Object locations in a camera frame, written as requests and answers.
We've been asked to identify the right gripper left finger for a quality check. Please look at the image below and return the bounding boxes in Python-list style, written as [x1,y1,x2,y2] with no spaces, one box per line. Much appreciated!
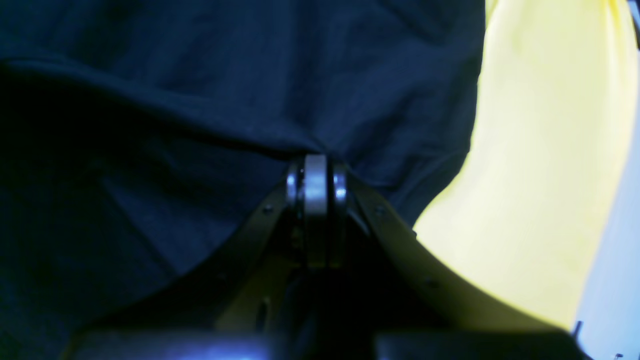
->
[65,155,316,360]

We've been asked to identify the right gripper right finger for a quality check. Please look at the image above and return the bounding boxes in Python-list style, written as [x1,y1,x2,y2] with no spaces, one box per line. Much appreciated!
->
[320,155,586,360]

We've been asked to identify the dark navy T-shirt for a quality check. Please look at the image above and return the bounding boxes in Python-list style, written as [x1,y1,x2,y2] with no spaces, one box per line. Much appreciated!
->
[1,0,486,360]

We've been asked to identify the yellow table cloth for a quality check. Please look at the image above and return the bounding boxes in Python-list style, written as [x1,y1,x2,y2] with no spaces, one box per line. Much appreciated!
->
[414,0,638,330]

